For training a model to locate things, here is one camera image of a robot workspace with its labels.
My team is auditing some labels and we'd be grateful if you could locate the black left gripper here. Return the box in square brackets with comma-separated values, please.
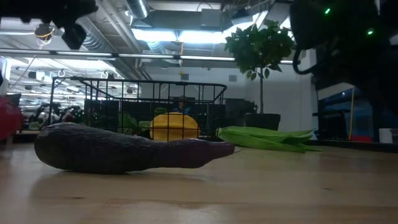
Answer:
[0, 0, 99, 50]

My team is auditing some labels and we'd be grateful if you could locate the dark purple eggplant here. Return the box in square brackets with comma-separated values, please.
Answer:
[34, 122, 236, 174]

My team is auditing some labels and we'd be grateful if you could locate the black wire basket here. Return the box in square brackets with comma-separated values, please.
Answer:
[80, 79, 228, 142]

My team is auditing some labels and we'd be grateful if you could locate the yellow star fruit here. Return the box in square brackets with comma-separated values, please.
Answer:
[149, 112, 200, 142]

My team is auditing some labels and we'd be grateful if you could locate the black metal stand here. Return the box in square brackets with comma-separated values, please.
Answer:
[49, 76, 94, 128]

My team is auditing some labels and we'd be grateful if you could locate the black monitor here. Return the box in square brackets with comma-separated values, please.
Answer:
[6, 93, 22, 106]

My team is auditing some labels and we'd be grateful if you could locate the person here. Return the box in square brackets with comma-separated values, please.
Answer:
[174, 96, 193, 114]
[60, 105, 82, 124]

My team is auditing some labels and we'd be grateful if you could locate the potted green plant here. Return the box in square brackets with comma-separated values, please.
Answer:
[224, 19, 296, 131]

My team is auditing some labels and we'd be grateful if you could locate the green corn husk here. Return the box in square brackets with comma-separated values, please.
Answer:
[217, 126, 321, 153]

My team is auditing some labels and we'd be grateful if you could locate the white cup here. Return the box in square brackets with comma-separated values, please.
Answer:
[378, 128, 393, 144]

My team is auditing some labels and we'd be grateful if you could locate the black yellow cable reel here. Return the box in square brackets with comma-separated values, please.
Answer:
[34, 23, 57, 41]

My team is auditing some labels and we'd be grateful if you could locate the black aluminium table frame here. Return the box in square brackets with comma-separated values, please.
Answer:
[0, 48, 301, 65]

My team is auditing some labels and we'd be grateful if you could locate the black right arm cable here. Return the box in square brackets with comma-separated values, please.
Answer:
[292, 48, 317, 75]

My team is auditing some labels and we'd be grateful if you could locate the yellow hanging cable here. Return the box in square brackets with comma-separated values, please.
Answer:
[348, 88, 356, 140]

